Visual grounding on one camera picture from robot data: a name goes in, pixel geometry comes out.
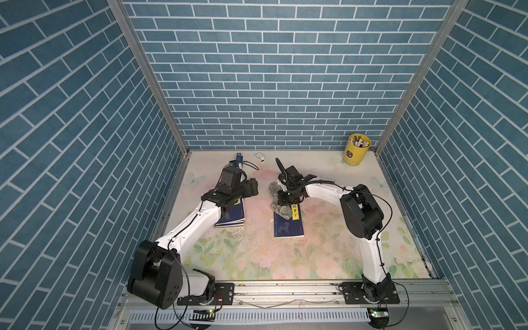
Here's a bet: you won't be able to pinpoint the grey striped cleaning cloth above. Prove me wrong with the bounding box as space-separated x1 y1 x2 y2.
269 181 294 221

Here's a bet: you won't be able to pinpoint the blue book Yuewei notes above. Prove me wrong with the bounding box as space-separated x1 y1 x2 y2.
214 199 246 228

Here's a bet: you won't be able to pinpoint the blue book Hanfeizi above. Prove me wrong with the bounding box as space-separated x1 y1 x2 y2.
274 204 304 238

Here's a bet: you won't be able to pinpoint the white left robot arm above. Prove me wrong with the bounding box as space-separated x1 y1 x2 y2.
127 166 259 309

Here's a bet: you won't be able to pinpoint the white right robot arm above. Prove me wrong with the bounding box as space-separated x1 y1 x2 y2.
277 161 391 303

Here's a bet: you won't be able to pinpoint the yellow pen holder cup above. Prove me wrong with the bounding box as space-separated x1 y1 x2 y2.
342 133 371 166

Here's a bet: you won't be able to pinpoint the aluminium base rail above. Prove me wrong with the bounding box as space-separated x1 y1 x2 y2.
109 279 470 329

